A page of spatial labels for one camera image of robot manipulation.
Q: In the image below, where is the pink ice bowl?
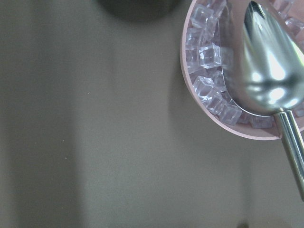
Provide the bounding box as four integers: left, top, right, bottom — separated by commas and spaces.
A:
180, 0, 304, 141

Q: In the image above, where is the metal ice scoop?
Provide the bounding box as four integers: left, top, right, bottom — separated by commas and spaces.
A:
233, 0, 304, 194

